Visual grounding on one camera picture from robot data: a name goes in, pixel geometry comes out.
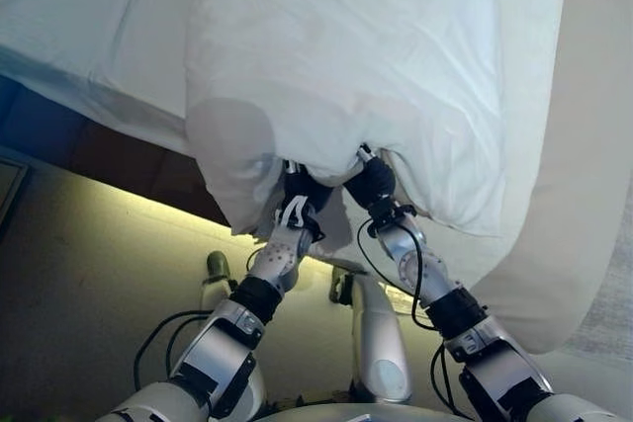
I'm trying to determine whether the white duvet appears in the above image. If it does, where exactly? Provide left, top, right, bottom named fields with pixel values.
left=182, top=0, right=570, bottom=250

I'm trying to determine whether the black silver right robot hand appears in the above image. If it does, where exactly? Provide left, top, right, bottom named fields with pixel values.
left=343, top=144, right=397, bottom=211

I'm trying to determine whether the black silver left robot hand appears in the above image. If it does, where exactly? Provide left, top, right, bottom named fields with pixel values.
left=281, top=159, right=335, bottom=218

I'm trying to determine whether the silver robot leg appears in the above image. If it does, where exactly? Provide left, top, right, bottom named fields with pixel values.
left=328, top=263, right=414, bottom=403
left=200, top=251, right=238, bottom=314

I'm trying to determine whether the silver robot torso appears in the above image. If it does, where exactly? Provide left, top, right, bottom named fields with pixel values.
left=256, top=399, right=496, bottom=422

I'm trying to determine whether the beige throw blanket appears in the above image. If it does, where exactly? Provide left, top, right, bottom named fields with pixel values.
left=469, top=0, right=633, bottom=357

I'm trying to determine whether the white bed sheet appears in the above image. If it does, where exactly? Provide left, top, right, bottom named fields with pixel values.
left=0, top=0, right=209, bottom=156

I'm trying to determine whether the silver right robot leg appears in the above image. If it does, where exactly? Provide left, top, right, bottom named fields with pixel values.
left=328, top=263, right=414, bottom=403

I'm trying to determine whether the grey floor rug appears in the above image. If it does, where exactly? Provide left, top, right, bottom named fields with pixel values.
left=558, top=223, right=633, bottom=359

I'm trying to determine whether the silver left robot leg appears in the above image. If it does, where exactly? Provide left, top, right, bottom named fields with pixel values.
left=200, top=251, right=238, bottom=314

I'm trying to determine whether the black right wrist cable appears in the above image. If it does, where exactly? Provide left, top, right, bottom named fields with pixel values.
left=358, top=216, right=476, bottom=418

